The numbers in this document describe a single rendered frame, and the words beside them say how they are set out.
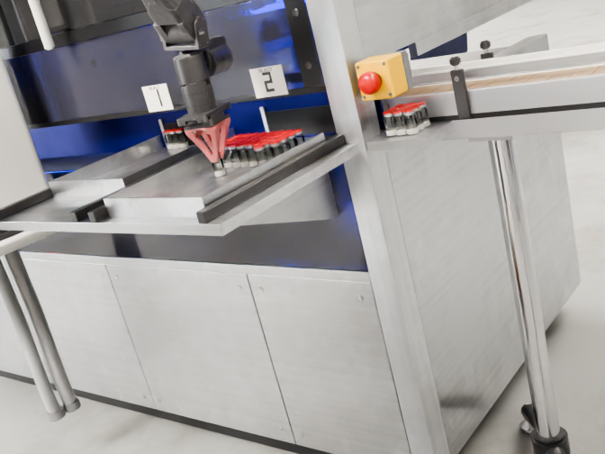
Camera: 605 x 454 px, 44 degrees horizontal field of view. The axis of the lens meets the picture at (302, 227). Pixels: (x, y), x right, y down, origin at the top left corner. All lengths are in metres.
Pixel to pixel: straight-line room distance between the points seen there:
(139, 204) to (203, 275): 0.61
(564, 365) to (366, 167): 1.06
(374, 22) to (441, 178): 0.40
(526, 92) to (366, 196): 0.36
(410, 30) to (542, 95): 0.37
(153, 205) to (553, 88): 0.71
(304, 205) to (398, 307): 0.30
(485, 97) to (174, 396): 1.31
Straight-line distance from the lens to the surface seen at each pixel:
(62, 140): 2.27
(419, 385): 1.65
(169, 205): 1.27
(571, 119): 1.38
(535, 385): 1.71
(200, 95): 1.40
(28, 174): 2.09
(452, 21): 1.79
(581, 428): 2.05
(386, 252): 1.51
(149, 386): 2.35
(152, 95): 1.79
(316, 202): 1.48
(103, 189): 1.59
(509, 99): 1.41
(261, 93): 1.55
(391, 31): 1.56
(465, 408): 1.86
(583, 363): 2.30
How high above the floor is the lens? 1.20
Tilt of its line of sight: 18 degrees down
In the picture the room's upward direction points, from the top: 15 degrees counter-clockwise
